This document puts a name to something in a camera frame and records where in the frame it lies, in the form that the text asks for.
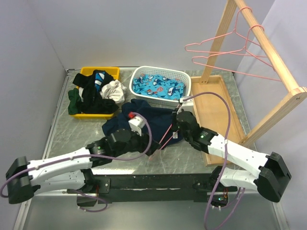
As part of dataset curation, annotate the white plastic basket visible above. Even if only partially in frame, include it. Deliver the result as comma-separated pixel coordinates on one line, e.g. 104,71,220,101
129,66,191,107

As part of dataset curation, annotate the white crumpled garment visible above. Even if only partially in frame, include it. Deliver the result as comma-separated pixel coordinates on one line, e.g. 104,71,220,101
100,80,127,104

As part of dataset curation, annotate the pink wire hanger front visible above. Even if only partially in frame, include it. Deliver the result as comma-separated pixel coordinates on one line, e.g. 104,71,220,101
148,105,183,161

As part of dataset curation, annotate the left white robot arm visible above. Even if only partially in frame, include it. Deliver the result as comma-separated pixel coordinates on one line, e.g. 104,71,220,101
0,129,160,204

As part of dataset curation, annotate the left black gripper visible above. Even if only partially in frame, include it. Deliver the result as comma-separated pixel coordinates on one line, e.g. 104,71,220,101
112,126,161,158

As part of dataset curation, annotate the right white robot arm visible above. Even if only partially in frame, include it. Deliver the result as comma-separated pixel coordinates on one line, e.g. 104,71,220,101
173,111,292,203

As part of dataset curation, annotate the wooden clothes rack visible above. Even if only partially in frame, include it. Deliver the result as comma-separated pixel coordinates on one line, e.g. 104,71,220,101
192,0,307,168

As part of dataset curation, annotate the black garment with blue print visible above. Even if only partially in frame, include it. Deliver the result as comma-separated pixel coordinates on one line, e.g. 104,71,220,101
73,69,118,114

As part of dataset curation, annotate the blue shark print cloth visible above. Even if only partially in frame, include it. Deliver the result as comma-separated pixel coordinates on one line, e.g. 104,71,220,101
132,74,186,100

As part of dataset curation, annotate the dark green garment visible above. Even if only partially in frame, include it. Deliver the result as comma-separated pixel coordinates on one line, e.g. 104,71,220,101
68,88,82,115

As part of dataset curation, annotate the navy blue t shirt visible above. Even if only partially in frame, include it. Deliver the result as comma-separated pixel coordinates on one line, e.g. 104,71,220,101
102,99,183,147

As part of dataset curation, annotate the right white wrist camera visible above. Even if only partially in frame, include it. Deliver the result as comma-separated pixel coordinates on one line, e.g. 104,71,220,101
177,97,194,114

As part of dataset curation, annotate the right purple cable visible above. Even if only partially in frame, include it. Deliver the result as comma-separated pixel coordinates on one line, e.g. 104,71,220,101
183,92,245,230

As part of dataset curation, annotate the yellow plastic bin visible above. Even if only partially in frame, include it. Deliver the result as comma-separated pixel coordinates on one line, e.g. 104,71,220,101
68,67,119,119

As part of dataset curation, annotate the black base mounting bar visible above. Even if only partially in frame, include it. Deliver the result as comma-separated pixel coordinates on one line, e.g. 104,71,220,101
66,172,238,207

